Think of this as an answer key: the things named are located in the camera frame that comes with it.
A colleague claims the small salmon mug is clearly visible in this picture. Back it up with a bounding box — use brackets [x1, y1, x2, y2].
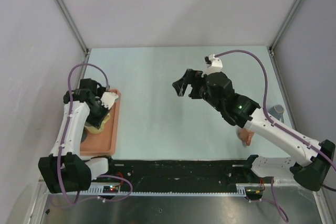
[238, 128, 255, 146]

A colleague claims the yellow mug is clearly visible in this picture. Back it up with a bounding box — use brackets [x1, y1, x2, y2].
[85, 114, 110, 134]

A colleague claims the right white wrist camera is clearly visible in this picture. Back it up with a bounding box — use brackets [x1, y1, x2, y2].
[204, 54, 223, 75]

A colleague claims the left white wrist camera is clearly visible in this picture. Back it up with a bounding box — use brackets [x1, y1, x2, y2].
[101, 92, 120, 110]

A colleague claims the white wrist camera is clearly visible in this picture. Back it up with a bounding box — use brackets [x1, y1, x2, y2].
[101, 92, 120, 110]
[204, 54, 223, 75]

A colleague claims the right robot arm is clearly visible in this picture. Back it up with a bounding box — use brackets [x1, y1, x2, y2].
[172, 69, 335, 191]

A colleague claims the right aluminium frame post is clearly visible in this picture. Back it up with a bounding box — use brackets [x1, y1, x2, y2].
[269, 0, 305, 52]

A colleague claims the left aluminium frame post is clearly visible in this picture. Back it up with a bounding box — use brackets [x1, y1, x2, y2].
[54, 0, 89, 57]

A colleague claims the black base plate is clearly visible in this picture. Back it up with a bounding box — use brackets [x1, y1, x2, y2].
[86, 155, 308, 193]

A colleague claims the grey mug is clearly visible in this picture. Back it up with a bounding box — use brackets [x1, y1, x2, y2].
[268, 104, 285, 123]

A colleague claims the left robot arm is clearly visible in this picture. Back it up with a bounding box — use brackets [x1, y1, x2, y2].
[38, 79, 119, 194]

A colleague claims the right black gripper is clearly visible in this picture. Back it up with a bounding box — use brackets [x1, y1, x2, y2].
[172, 69, 223, 112]

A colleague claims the salmon plastic tray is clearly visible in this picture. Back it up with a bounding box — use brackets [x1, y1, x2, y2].
[80, 89, 121, 157]

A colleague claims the blue mug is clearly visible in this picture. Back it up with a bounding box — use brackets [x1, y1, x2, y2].
[81, 132, 87, 142]

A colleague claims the aluminium frame post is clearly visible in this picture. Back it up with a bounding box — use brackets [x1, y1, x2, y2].
[54, 0, 89, 57]
[269, 0, 305, 52]

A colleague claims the white cable duct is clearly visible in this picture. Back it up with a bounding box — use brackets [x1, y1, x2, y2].
[80, 185, 246, 197]

